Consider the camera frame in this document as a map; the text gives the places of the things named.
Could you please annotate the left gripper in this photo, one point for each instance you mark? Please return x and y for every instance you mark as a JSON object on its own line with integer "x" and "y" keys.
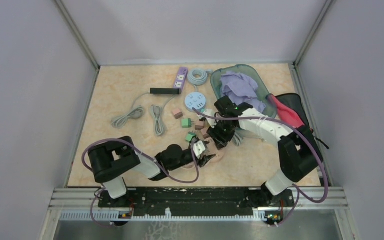
{"x": 205, "y": 159}

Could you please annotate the red and black bag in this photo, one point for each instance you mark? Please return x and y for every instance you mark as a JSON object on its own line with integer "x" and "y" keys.
{"x": 290, "y": 109}

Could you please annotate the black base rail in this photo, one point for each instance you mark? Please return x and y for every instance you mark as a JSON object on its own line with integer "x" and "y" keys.
{"x": 195, "y": 201}

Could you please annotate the pink round power socket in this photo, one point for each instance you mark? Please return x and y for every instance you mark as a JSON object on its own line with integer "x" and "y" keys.
{"x": 216, "y": 155}

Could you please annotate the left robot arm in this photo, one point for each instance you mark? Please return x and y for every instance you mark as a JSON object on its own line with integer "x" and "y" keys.
{"x": 110, "y": 158}

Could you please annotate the blue round power socket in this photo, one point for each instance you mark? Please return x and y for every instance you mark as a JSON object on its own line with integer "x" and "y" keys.
{"x": 195, "y": 100}

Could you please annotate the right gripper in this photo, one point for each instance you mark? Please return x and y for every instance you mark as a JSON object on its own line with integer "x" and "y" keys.
{"x": 221, "y": 140}

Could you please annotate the teal plastic basin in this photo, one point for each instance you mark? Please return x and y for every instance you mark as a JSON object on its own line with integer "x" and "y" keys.
{"x": 262, "y": 91}

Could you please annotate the lavender cloth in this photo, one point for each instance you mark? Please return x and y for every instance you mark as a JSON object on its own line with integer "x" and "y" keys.
{"x": 241, "y": 88}

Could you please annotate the purple power strip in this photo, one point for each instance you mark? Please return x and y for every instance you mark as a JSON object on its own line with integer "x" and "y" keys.
{"x": 180, "y": 78}

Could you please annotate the green plug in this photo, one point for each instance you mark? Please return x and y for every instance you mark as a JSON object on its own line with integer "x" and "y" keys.
{"x": 186, "y": 123}
{"x": 191, "y": 137}

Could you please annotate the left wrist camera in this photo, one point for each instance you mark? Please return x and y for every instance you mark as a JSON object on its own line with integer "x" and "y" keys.
{"x": 199, "y": 148}

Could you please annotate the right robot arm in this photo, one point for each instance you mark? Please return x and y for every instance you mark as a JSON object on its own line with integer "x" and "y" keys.
{"x": 297, "y": 149}

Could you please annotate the black power strip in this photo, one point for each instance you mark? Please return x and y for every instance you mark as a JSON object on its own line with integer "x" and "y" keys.
{"x": 165, "y": 91}

